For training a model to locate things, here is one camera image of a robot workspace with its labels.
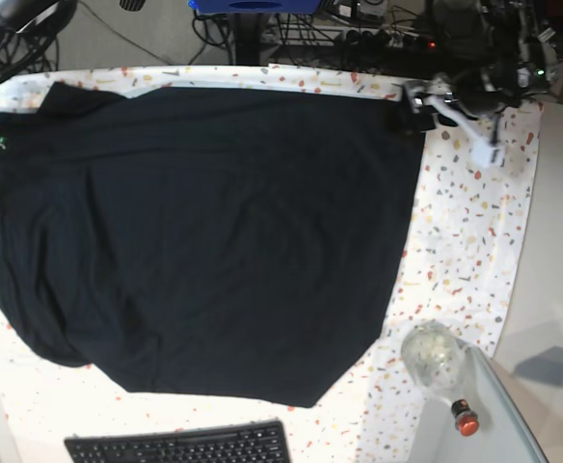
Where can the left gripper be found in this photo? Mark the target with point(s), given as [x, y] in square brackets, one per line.
[479, 93]

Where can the black t-shirt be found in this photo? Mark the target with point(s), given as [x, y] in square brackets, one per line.
[204, 241]

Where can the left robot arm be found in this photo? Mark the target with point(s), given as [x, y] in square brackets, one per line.
[503, 55]

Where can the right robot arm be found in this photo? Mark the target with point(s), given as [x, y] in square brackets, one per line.
[29, 35]

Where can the black power strip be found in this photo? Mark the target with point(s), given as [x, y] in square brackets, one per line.
[382, 40]

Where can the terrazzo patterned tablecloth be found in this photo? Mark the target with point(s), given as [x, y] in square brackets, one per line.
[458, 267]

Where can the clear plastic bottle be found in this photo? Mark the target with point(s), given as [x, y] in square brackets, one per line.
[437, 363]

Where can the frosted glass panel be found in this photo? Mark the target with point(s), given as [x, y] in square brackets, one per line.
[503, 435]

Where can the black computer keyboard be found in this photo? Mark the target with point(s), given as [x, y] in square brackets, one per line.
[254, 442]

